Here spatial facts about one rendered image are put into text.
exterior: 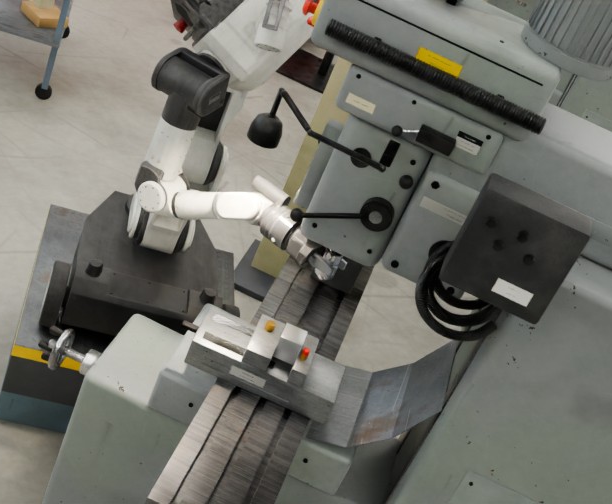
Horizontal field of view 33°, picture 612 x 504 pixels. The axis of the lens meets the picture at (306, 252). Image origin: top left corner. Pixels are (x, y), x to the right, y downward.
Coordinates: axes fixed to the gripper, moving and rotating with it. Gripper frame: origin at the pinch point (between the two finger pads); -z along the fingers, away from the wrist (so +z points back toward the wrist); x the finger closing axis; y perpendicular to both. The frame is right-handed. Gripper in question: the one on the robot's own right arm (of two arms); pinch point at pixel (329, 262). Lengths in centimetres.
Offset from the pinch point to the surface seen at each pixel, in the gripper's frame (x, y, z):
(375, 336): 168, 124, 33
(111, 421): -26, 59, 23
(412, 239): -6.2, -21.0, -17.1
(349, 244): -8.4, -12.2, -5.8
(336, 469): -7.9, 39.6, -27.5
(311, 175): -6.0, -19.0, 10.2
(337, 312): 27.4, 28.6, 2.5
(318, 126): 150, 48, 89
